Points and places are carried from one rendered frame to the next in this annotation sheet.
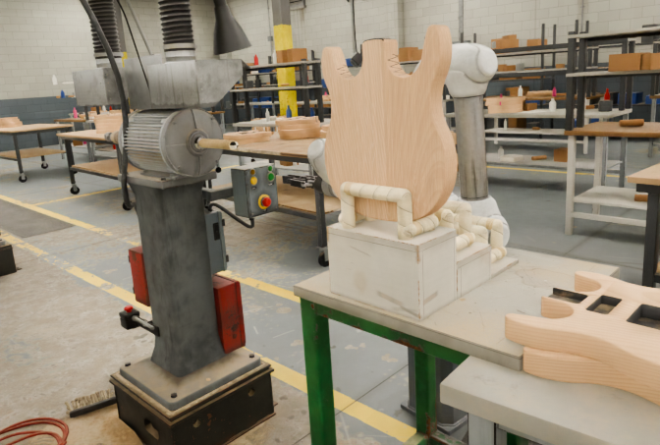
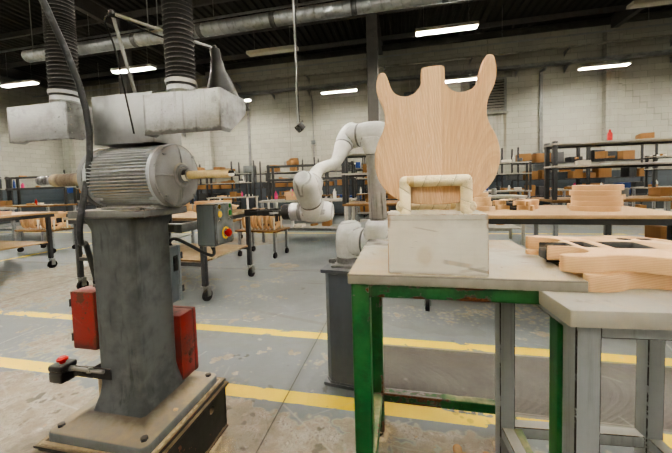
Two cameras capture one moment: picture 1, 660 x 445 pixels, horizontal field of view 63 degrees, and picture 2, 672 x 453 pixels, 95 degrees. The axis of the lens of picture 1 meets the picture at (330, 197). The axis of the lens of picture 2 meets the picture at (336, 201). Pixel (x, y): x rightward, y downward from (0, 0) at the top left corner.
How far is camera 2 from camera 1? 0.90 m
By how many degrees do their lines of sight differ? 33
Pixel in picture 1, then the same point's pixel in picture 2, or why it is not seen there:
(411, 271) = (480, 236)
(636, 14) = not seen: hidden behind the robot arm
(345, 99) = (401, 112)
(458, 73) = (375, 137)
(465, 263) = not seen: hidden behind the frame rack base
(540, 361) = (603, 280)
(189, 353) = (151, 387)
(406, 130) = (463, 131)
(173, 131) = (163, 160)
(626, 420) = not seen: outside the picture
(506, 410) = (634, 314)
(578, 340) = (617, 260)
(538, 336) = (594, 263)
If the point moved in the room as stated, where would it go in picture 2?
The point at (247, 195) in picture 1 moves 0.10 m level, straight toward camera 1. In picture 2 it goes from (215, 226) to (223, 228)
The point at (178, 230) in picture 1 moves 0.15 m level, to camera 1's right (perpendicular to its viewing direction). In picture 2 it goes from (147, 261) to (187, 256)
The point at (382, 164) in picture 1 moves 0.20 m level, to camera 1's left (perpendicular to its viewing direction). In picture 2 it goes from (438, 159) to (386, 158)
